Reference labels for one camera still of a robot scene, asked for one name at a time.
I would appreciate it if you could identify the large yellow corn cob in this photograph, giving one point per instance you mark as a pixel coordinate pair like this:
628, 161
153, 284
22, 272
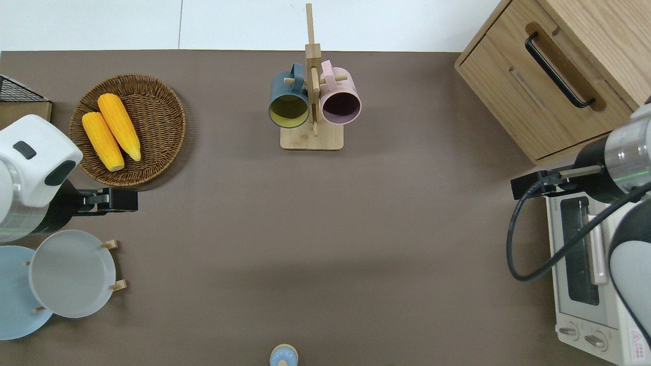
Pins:
119, 124

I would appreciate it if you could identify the small yellow corn cob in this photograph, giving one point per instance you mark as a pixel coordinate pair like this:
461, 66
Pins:
101, 140

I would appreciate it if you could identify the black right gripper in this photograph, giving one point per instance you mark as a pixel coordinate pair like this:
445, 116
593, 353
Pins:
524, 187

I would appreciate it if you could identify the wooden drawer cabinet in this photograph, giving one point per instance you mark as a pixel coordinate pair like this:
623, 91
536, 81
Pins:
508, 91

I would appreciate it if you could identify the light blue round plate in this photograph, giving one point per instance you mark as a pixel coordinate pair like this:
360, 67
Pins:
15, 305

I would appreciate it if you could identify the brown table mat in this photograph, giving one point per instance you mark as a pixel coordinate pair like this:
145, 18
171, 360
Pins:
356, 229

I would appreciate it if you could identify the low wooden plate rack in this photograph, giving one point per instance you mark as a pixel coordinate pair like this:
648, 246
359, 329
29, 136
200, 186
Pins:
113, 244

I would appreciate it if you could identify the brown wooden board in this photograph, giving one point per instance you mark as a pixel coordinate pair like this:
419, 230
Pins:
25, 108

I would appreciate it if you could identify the cream toaster oven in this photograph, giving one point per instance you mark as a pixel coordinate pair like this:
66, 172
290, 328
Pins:
618, 345

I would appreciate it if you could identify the round wicker basket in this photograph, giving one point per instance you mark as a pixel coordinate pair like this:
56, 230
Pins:
157, 117

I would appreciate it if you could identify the gray round plate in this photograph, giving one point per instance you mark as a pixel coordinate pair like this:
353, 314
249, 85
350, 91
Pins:
71, 274

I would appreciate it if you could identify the silver toaster knob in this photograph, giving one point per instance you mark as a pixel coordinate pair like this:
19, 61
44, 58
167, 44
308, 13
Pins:
569, 331
596, 340

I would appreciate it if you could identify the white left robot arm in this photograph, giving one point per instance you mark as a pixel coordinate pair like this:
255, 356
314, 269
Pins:
30, 152

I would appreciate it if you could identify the pink mug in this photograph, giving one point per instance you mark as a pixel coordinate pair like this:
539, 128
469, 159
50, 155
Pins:
346, 86

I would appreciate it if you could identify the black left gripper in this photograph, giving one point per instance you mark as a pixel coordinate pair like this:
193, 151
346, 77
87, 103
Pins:
122, 200

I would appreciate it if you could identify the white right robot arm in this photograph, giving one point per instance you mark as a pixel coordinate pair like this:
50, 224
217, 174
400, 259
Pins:
630, 152

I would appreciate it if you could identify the dark blue mug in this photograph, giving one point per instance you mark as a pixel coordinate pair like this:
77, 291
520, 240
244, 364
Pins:
285, 89

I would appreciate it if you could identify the wooden mug rack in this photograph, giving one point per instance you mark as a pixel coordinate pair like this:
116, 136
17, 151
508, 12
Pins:
311, 140

